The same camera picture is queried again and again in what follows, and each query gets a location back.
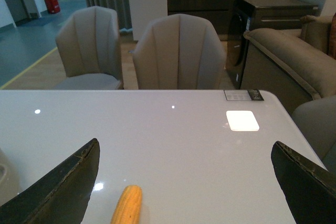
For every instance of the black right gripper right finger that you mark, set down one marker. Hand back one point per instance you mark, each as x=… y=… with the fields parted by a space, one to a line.
x=308 y=188

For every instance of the beige chair at table side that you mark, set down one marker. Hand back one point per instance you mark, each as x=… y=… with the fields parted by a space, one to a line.
x=316 y=121

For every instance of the grey-brown fabric sofa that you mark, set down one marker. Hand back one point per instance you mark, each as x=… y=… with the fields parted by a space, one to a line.
x=295 y=65

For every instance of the red fire cabinet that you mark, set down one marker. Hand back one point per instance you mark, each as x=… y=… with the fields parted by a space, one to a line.
x=52 y=6

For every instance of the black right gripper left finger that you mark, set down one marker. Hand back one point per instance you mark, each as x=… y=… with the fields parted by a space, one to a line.
x=62 y=195

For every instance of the left beige dining chair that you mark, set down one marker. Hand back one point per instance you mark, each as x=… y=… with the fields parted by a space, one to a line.
x=90 y=50

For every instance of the beige electric cooking pot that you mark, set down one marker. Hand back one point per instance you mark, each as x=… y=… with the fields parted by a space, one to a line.
x=10 y=186

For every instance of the yellow corn cob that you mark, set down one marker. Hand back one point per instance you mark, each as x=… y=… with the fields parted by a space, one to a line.
x=129 y=206

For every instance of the black washing machine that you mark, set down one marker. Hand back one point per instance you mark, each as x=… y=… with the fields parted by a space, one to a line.
x=252 y=14

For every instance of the label sticker on table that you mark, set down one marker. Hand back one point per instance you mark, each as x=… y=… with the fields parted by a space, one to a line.
x=243 y=95

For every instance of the right beige dining chair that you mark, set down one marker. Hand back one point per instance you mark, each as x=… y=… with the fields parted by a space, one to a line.
x=179 y=51

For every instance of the beige dining chair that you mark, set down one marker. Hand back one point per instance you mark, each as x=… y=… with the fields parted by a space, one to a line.
x=90 y=50
x=179 y=51

